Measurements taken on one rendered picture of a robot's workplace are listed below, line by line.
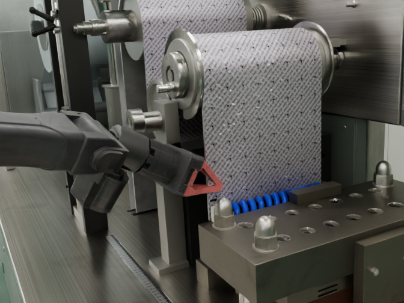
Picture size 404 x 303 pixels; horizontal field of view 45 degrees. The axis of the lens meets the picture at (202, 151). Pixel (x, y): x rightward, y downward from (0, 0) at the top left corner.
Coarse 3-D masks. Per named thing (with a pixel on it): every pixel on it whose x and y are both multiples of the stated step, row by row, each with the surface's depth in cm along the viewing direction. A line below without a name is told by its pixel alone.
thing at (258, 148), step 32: (320, 96) 86; (224, 128) 78; (256, 128) 81; (288, 128) 84; (320, 128) 87; (224, 160) 79; (256, 160) 82; (288, 160) 85; (320, 160) 89; (224, 192) 80; (256, 192) 83
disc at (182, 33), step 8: (176, 32) 78; (184, 32) 76; (168, 40) 82; (184, 40) 76; (192, 40) 74; (192, 48) 74; (200, 56) 73; (200, 64) 73; (200, 72) 73; (200, 80) 74; (200, 88) 74; (168, 96) 86; (200, 96) 74; (192, 104) 77; (200, 104) 75; (184, 112) 81; (192, 112) 78
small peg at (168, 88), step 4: (164, 84) 77; (168, 84) 77; (172, 84) 77; (156, 88) 77; (160, 88) 76; (164, 88) 77; (168, 88) 77; (172, 88) 77; (160, 92) 77; (164, 92) 77; (168, 92) 78
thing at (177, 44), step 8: (312, 32) 87; (176, 40) 78; (168, 48) 81; (176, 48) 78; (184, 48) 76; (320, 48) 85; (192, 56) 74; (192, 64) 74; (192, 72) 75; (192, 80) 75; (192, 88) 75; (192, 96) 76; (184, 104) 79
